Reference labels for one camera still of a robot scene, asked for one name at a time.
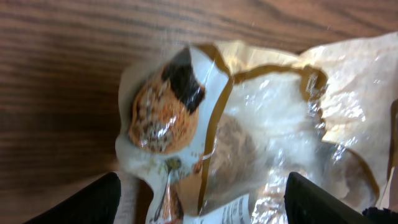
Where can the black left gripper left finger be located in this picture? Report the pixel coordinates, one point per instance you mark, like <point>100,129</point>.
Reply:
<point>95,204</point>

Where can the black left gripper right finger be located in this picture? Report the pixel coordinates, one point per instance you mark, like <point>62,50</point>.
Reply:
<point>307,203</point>

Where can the beige snack pouch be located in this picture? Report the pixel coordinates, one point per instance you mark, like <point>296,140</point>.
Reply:
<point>216,129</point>

